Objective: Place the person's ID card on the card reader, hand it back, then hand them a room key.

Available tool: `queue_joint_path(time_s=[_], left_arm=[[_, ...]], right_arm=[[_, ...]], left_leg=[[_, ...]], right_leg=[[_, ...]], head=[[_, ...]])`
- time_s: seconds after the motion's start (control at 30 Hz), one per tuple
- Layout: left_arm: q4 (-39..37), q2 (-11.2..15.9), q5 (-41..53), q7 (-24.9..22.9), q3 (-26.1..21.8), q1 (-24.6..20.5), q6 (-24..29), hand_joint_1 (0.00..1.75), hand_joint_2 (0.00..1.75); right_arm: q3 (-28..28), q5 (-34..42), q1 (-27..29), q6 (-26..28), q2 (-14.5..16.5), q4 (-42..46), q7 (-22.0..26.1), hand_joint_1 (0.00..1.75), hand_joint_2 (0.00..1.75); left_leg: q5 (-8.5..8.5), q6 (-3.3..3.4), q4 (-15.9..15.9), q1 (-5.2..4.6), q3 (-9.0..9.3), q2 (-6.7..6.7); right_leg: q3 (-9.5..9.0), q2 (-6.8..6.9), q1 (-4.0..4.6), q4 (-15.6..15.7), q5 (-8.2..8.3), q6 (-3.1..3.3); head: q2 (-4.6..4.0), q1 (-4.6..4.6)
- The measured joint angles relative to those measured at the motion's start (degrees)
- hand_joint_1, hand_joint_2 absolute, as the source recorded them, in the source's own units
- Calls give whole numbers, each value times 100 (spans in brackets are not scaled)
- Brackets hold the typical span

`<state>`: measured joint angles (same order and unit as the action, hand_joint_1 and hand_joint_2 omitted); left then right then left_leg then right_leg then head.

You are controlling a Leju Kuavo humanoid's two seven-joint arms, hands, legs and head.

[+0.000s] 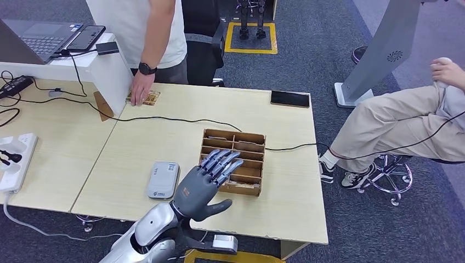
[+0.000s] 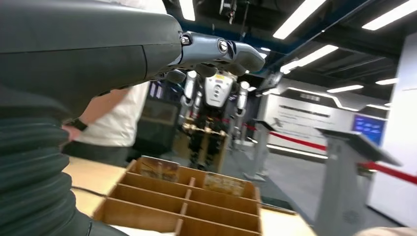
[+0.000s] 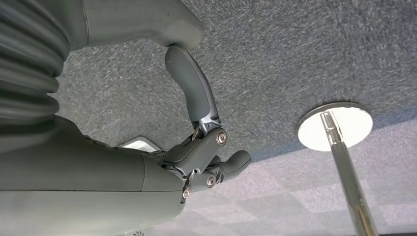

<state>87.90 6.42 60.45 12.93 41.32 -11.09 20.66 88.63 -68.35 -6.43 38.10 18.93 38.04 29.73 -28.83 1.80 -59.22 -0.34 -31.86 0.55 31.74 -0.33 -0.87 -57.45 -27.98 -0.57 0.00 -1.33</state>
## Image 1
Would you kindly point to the brown cardboard piece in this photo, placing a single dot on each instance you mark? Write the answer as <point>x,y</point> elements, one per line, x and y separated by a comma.
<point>103,107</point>

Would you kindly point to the black wristwatch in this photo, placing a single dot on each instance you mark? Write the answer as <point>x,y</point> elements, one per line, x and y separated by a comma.
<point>146,68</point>

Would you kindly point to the black plug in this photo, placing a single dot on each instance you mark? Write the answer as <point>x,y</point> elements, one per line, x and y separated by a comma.
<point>11,157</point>

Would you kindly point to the white handheld controller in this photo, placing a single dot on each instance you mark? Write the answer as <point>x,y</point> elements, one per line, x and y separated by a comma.
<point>441,85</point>

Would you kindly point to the white power strip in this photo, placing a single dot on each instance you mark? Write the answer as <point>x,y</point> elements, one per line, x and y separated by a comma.
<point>21,159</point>

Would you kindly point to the black rounded floor object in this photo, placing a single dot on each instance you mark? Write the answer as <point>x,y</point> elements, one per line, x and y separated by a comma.
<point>359,54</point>

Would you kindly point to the key cards in organiser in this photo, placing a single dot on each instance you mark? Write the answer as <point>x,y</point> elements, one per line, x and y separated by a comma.
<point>247,184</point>

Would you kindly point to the wooden slotted card organiser box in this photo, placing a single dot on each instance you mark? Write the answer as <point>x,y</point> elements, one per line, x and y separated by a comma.
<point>250,145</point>

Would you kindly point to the person's left hand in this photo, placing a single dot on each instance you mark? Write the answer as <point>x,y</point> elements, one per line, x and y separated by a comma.
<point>141,89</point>

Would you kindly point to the black office chair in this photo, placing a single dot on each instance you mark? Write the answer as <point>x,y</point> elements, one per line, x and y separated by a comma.
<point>203,54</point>

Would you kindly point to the black smartphone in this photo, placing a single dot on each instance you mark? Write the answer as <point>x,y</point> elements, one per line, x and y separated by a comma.
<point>290,98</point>

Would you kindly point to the seated person's hand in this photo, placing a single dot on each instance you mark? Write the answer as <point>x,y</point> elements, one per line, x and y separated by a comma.
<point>450,72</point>

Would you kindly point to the grey white card reader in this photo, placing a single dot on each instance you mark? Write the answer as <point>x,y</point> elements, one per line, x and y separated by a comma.
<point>163,179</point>

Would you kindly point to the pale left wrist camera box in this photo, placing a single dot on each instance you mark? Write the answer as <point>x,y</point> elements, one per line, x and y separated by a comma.
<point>225,243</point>

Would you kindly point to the grey laptop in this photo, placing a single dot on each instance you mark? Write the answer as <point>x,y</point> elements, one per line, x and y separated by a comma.
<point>40,40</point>

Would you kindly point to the stack of picture cards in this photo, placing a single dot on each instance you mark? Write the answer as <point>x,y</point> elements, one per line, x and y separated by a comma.
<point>154,97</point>

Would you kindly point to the person's left forearm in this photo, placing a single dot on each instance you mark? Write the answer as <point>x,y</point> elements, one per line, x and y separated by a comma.
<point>160,32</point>

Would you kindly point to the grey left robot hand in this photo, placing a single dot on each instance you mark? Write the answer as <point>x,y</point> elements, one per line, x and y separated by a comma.
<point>196,192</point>

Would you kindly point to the chrome wheeled stool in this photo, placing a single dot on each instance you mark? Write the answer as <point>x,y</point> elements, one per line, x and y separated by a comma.
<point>390,179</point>

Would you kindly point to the black power adapter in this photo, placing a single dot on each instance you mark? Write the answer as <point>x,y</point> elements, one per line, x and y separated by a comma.
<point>15,85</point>

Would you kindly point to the black tablet device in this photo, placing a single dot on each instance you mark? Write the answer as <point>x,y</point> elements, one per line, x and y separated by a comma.
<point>86,37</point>

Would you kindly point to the small black humanoid robot legs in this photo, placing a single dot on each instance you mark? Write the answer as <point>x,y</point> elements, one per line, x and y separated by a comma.
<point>244,21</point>

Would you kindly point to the small black box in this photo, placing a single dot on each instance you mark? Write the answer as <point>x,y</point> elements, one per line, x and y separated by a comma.
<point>108,48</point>

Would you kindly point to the yellow floor tape square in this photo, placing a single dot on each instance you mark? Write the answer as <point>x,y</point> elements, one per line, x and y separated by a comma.
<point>229,40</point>

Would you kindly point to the seated person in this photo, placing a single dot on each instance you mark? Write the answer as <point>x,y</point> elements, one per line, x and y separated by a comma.
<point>392,127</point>

